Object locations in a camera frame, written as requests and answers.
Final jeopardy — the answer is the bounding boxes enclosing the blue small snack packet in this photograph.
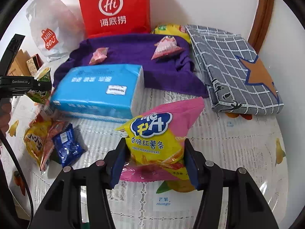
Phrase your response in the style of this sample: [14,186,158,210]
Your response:
[52,123,85,168]

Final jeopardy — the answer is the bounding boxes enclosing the wooden furniture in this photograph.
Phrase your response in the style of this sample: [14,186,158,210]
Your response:
[8,49,31,76]

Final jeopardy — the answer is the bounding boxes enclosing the person left hand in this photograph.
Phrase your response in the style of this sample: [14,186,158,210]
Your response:
[0,101,12,134]

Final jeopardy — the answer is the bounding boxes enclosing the yellow triangular snack packet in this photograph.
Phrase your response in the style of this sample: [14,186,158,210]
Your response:
[23,114,53,166]

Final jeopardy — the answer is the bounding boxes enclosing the brown wooden door frame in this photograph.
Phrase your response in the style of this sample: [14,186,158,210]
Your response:
[248,0,275,53]

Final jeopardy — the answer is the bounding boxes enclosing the purple towel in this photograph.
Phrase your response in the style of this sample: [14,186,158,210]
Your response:
[53,34,208,98]

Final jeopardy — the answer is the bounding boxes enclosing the green snack packet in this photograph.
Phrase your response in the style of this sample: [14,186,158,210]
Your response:
[26,67,52,104]

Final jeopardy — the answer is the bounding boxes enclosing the panda snack packet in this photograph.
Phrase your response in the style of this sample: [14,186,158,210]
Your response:
[151,36,185,60]

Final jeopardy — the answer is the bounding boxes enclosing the blue tissue pack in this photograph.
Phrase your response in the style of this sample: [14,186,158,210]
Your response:
[50,64,144,123]

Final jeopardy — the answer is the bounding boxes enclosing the pink yellow sweet potato sticks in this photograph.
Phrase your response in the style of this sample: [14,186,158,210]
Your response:
[115,97,205,180]

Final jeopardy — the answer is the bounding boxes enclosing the black cable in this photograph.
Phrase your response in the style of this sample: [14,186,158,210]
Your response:
[0,128,35,229]

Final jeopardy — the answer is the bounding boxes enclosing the red toy story snack stick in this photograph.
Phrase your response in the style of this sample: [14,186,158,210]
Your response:
[40,120,68,172]

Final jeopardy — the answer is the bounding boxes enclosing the yellow chips bag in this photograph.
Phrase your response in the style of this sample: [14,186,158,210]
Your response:
[151,24,191,44]

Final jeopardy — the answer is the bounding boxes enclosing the white plastic Miniso bag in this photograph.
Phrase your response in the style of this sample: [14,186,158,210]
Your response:
[26,0,85,61]

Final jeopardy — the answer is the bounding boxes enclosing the fruit print tablecloth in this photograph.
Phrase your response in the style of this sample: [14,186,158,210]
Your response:
[4,59,290,229]

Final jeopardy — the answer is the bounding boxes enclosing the small pink candy packet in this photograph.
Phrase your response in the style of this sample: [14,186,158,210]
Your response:
[89,48,109,65]

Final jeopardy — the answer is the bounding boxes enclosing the patterned box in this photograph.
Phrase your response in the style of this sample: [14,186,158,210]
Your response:
[26,54,43,76]

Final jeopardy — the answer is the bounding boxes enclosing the grey checked star cloth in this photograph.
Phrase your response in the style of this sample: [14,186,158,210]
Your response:
[186,25,284,115]

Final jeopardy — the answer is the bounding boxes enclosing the red paper shopping bag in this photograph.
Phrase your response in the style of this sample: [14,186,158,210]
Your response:
[79,0,151,38]

